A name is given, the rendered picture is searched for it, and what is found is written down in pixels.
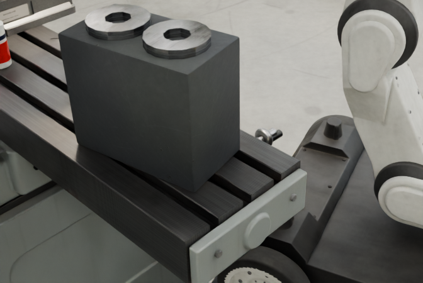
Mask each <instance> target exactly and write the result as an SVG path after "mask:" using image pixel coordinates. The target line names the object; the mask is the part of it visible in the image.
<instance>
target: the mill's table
mask: <svg viewBox="0 0 423 283"><path fill-rule="evenodd" d="M6 38H7V41H8V47H9V52H10V55H11V61H12V64H11V65H10V66H9V67H7V68H5V69H0V140H1V141H2V142H4V143H5V144H7V146H9V147H10V148H12V149H13V150H14V151H15V152H17V153H18V154H19V155H21V156H22V157H23V158H25V159H26V160H27V161H29V163H31V164H32V165H34V166H35V167H36V168H37V169H38V170H40V171H41V172H43V173H44V174H45V175H46V176H48V177H49V178H51V179H52V180H53V181H54V182H56V183H57V184H58V185H59V186H60V187H62V188H63V189H65V190H66V191H67V192H68V193H70V194H71V195H72V196H74V197H75V198H76V199H77V200H79V201H80V202H82V203H83V204H84V205H85V206H87V207H88V208H89V209H90V210H91V211H93V212H94V213H96V214H97V215H98V216H99V217H101V218H102V219H103V220H105V221H106V222H107V223H109V224H110V225H111V226H112V227H114V228H115V229H116V230H118V231H119V232H120V233H121V234H122V235H124V236H125V237H127V238H128V239H129V240H130V241H132V242H133V243H134V244H136V245H137V246H138V247H140V248H141V249H142V250H143V251H145V252H146V253H147V254H149V255H150V256H151V257H152V258H154V259H155V260H156V261H158V262H159V263H160V264H161V265H163V266H164V267H165V268H166V269H168V270H169V271H171V272H172V273H173V274H174V275H176V276H177V277H179V278H180V279H181V280H182V281H183V282H185V283H208V282H209V281H211V280H212V279H213V278H214V277H216V276H217V275H218V274H220V273H221V272H223V271H224V270H225V269H226V268H227V267H229V266H230V265H232V264H233V263H234V262H236V261H237V260H238V259H239V258H241V257H242V256H244V255H245V254H246V253H247V252H249V251H250V250H252V249H254V248H256V247H258V246H259V245H260V244H261V243H262V242H263V241H264V240H265V238H266V237H267V236H268V235H270V234H271V233H272V232H273V231H275V230H276V229H278V228H279V227H280V226H281V225H283V224H284V223H285V222H287V221H288V220H289V219H290V218H292V217H293V216H294V215H296V213H298V212H299V211H301V210H302V209H303V208H304V207H305V193H306V183H307V173H306V172H305V171H304V170H302V169H300V160H298V159H296V158H294V157H292V156H291V155H288V154H287V153H285V152H282V151H281V150H279V149H277V148H275V147H273V146H271V145H269V144H267V143H266V142H264V141H262V140H260V139H258V138H256V137H254V136H252V135H250V134H248V133H246V132H244V131H243V130H241V129H240V149H239V151H238V152H237V153H236V154H235V155H234V156H233V157H231V158H230V159H229V160H228V161H227V162H226V163H225V164H224V165H223V166H222V167H221V168H220V169H219V170H218V171H216V172H215V173H214V174H213V175H212V176H211V177H210V178H209V179H208V180H207V181H206V182H205V183H204V184H203V185H202V186H201V187H200V188H199V189H198V190H197V191H196V192H191V191H189V190H186V189H184V188H182V187H179V186H177V185H174V184H172V183H170V182H168V181H165V180H162V179H160V178H158V177H156V176H153V175H150V174H148V173H146V172H144V171H141V170H139V169H136V168H134V167H132V166H129V165H127V164H124V163H122V162H120V161H117V160H115V159H113V158H110V157H108V156H106V155H103V154H101V153H99V152H96V151H94V150H91V149H89V148H87V147H84V146H82V145H80V144H78V143H77V139H76V132H75V128H74V122H73V117H72V111H71V104H70V100H69V93H68V89H67V83H66V78H65V72H64V65H63V61H62V54H61V50H60V43H59V36H58V33H56V32H54V31H53V30H51V29H49V28H47V27H45V26H43V25H40V26H37V27H34V28H31V29H29V30H26V31H22V32H20V33H17V34H15V35H11V36H6Z"/></svg>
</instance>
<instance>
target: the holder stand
mask: <svg viewBox="0 0 423 283"><path fill-rule="evenodd" d="M58 36H59V43H60V50H61V54H62V61H63V65H64V72H65V78H66V83H67V89H68V93H69V100H70V106H71V111H72V117H73V122H74V128H75V133H76V139H77V143H78V144H80V145H82V146H84V147H87V148H89V149H91V150H94V151H96V152H99V153H101V154H103V155H106V156H108V157H110V158H113V159H115V160H117V161H120V162H122V163H124V164H127V165H129V166H132V167H134V168H136V169H139V170H141V171H144V172H146V173H148V174H150V175H153V176H156V177H158V178H160V179H162V180H165V181H168V182H170V183H172V184H174V185H177V186H179V187H182V188H184V189H186V190H189V191H191V192H196V191H197V190H198V189H199V188H200V187H201V186H202V185H203V184H204V183H205V182H206V181H207V180H208V179H209V178H210V177H211V176H212V175H213V174H214V173H215V172H216V171H218V170H219V169H220V168H221V167H222V166H223V165H224V164H225V163H226V162H227V161H228V160H229V159H230V158H231V157H233V156H234V155H235V154H236V153H237V152H238V151H239V149H240V38H239V37H238V36H234V35H230V34H227V33H223V32H220V31H216V30H211V29H209V27H207V25H204V24H202V23H200V22H197V21H191V20H186V19H172V18H167V17H164V16H160V15H157V14H153V13H150V12H149V11H148V10H147V9H145V8H143V7H140V6H136V5H131V4H112V5H111V6H104V7H102V8H99V9H96V10H94V11H92V12H91V13H89V14H88V15H87V16H86V19H84V20H82V21H80V22H78V23H77V24H75V25H73V26H71V27H69V28H67V29H66V30H64V31H61V32H60V33H59V34H58Z"/></svg>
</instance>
